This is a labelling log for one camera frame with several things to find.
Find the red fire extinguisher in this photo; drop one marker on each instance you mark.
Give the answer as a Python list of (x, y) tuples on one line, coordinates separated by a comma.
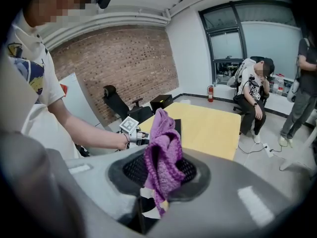
[(210, 93)]

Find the black box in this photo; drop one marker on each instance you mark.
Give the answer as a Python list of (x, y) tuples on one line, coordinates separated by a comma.
[(161, 102)]

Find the black framed window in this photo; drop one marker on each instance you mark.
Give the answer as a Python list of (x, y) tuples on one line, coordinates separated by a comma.
[(227, 41)]

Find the person's left forearm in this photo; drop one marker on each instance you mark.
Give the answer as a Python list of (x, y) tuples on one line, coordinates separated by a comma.
[(89, 130)]

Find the grey telephone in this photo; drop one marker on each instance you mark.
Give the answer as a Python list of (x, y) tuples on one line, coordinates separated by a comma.
[(223, 195)]

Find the grey ceiling pipes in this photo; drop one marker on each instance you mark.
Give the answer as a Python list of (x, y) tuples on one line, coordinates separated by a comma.
[(111, 21)]

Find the white power strip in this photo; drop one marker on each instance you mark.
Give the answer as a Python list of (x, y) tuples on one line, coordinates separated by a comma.
[(268, 150)]

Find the purple knitted cloth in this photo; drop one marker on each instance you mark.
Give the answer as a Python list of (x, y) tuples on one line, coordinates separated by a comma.
[(162, 157)]

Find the flat black object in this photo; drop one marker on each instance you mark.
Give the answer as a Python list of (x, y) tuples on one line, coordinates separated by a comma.
[(177, 126)]

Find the person's white printed t-shirt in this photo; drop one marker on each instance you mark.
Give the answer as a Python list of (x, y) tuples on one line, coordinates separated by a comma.
[(37, 83)]

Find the white board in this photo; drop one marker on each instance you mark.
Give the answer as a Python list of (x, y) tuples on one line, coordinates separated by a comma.
[(79, 100)]

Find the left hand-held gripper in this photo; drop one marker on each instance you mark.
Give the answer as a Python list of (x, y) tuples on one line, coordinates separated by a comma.
[(130, 128)]

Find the black and white office chair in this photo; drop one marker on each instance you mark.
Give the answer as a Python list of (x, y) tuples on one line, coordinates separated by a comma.
[(244, 68)]

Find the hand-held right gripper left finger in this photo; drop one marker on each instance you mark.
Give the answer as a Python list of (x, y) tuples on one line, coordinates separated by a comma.
[(143, 207)]

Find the clear plastic bottle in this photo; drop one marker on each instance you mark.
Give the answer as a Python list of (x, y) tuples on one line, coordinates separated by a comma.
[(279, 85)]

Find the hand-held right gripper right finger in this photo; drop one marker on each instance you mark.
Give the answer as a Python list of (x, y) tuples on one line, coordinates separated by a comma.
[(154, 211)]

